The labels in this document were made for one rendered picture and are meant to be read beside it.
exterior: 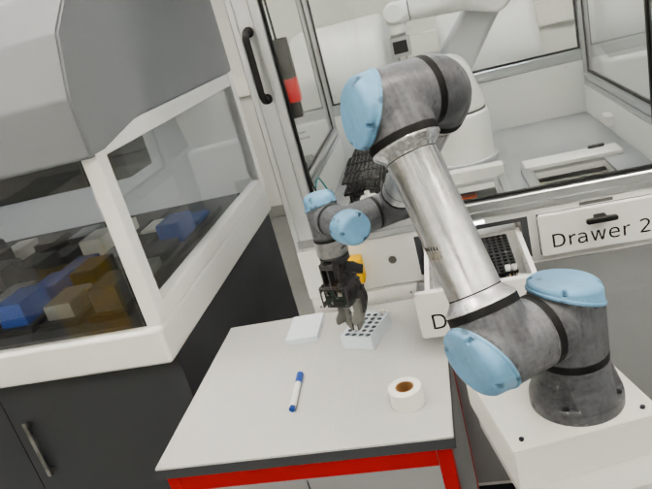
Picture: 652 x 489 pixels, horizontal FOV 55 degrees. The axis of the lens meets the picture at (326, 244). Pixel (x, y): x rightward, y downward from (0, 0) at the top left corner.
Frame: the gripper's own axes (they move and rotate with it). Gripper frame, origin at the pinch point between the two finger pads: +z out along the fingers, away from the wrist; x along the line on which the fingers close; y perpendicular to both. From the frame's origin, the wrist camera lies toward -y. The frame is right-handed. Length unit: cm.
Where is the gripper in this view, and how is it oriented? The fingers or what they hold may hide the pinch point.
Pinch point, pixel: (356, 323)
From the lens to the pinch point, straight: 156.3
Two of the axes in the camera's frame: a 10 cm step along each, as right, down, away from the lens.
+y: -4.2, 4.2, -8.1
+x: 8.7, -0.5, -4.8
